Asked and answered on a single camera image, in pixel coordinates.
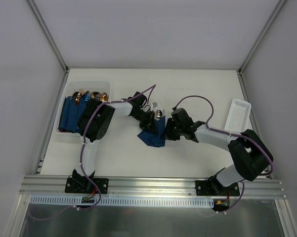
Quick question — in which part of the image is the blue paper napkin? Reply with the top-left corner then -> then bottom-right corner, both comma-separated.
137,117 -> 166,148

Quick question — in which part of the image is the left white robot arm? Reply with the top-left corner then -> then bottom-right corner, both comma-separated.
65,92 -> 158,194

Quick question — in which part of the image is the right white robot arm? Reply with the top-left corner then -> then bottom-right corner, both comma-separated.
163,108 -> 273,196

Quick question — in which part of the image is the dark blue rolled napkin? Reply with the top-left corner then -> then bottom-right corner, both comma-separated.
58,95 -> 87,133

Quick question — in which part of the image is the gold spoon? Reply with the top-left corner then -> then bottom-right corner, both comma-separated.
99,92 -> 109,102

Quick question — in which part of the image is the small white plastic tray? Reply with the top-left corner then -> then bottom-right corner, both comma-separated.
224,99 -> 252,132

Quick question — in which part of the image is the large white plastic basket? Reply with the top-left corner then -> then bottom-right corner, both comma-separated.
54,81 -> 110,138

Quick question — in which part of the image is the blue iridescent fork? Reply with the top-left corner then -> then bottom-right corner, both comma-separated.
82,91 -> 91,103

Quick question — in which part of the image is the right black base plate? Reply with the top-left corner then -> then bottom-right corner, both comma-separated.
195,180 -> 240,197

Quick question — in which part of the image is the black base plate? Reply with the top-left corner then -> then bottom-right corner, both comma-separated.
195,180 -> 240,197
65,177 -> 109,195

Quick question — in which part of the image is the white slotted cable duct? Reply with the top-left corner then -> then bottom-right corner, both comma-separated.
30,195 -> 214,208

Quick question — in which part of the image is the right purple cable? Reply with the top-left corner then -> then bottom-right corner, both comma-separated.
172,95 -> 274,210

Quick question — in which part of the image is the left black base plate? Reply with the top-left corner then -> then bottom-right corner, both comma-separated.
65,177 -> 109,195

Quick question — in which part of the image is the aluminium rail frame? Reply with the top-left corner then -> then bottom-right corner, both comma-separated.
19,175 -> 288,199

